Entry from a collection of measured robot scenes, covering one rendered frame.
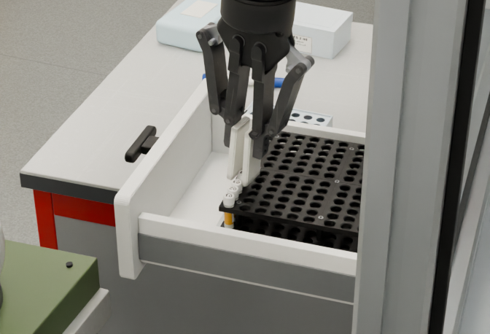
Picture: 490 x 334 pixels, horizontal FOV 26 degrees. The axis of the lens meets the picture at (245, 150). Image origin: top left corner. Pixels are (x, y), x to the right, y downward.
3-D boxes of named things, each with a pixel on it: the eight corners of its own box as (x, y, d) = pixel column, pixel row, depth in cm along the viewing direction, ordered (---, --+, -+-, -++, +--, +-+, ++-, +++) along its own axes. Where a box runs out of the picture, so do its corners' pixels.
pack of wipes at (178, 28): (203, 55, 178) (203, 30, 175) (154, 44, 181) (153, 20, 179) (243, 21, 189) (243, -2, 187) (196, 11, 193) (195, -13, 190)
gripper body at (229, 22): (315, -18, 106) (305, 62, 111) (242, -42, 109) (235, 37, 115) (279, 9, 101) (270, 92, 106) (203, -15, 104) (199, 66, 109)
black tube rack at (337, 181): (219, 253, 119) (218, 206, 116) (265, 172, 133) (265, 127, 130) (415, 292, 113) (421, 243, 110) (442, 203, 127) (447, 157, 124)
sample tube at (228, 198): (225, 225, 118) (224, 191, 116) (235, 227, 118) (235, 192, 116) (222, 231, 117) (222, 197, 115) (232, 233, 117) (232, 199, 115)
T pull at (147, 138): (124, 163, 123) (123, 154, 123) (148, 132, 129) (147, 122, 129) (152, 168, 122) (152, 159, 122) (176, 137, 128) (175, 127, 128)
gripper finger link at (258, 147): (261, 111, 114) (286, 120, 113) (258, 150, 117) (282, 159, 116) (254, 118, 113) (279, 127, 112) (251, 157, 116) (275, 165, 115)
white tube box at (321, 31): (263, 45, 181) (263, 17, 178) (284, 25, 187) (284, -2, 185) (332, 60, 176) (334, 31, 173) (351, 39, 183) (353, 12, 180)
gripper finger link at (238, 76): (242, 41, 107) (230, 36, 108) (228, 130, 114) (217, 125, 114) (261, 27, 110) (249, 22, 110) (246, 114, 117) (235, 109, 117)
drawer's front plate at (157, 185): (119, 279, 118) (112, 197, 112) (207, 149, 141) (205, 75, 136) (133, 282, 117) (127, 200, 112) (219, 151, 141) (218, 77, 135)
